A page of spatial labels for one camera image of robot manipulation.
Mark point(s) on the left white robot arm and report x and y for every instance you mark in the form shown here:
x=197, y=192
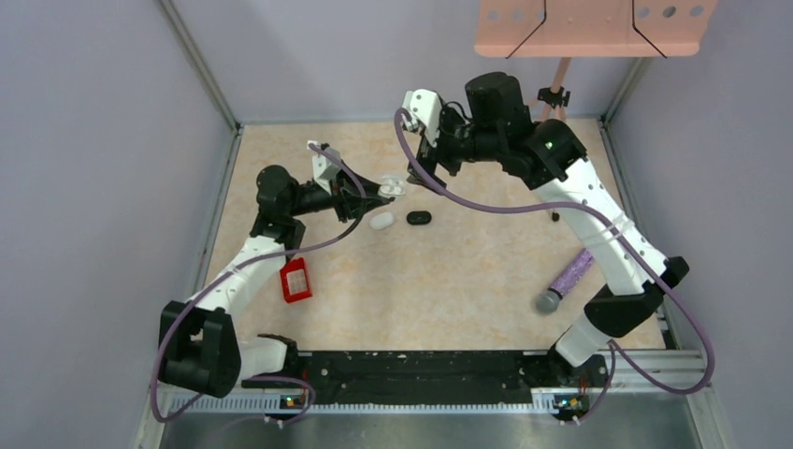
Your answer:
x=199, y=348

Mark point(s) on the purple handheld microphone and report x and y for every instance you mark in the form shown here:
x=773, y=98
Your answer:
x=547, y=301

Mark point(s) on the small white square earbud case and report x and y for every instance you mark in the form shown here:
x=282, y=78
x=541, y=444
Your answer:
x=392, y=186

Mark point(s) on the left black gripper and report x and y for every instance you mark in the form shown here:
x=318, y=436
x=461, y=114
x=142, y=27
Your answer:
x=346, y=197

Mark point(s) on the pink music stand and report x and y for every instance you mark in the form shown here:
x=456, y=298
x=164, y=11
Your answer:
x=568, y=29

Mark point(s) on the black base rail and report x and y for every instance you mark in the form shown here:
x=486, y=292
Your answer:
x=434, y=377

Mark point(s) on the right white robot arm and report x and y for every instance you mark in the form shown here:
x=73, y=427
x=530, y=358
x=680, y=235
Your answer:
x=549, y=159

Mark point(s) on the white oval charging case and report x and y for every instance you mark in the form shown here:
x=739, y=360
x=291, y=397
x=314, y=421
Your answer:
x=382, y=220

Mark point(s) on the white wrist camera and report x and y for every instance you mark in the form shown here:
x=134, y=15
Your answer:
x=424, y=108
x=324, y=170

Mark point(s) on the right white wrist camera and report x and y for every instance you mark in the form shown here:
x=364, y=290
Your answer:
x=424, y=108

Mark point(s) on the black oval earbud case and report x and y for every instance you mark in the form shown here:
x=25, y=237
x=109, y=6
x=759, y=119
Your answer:
x=419, y=217

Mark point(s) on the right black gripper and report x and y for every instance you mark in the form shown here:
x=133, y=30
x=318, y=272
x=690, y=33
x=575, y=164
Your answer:
x=428, y=156

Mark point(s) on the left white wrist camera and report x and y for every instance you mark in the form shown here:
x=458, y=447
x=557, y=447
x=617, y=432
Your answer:
x=324, y=170

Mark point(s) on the red plastic box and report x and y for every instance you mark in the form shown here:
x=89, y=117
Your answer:
x=295, y=281

